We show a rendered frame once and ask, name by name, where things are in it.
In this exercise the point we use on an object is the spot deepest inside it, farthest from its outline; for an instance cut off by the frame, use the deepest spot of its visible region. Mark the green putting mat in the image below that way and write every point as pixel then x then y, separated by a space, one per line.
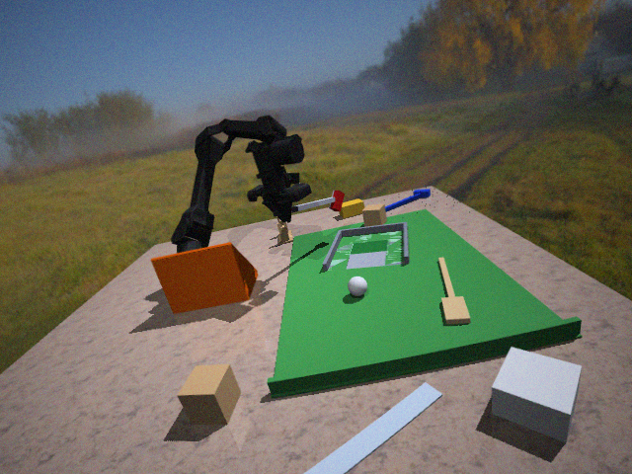
pixel 324 325

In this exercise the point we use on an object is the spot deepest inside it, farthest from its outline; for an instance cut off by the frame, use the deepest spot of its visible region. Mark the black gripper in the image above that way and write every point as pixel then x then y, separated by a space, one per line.
pixel 275 194

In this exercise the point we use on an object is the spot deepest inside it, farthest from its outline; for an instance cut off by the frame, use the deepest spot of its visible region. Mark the light blue flat strip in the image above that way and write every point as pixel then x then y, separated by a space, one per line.
pixel 354 451

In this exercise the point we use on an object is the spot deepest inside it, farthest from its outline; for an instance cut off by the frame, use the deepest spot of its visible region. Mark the blue putter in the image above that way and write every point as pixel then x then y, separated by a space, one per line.
pixel 416 194

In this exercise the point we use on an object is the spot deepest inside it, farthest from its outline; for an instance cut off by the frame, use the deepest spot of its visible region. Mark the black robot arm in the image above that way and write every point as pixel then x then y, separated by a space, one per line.
pixel 275 149

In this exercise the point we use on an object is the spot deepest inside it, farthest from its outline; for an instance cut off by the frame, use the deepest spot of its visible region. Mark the white golf ball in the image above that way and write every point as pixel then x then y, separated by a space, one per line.
pixel 357 286

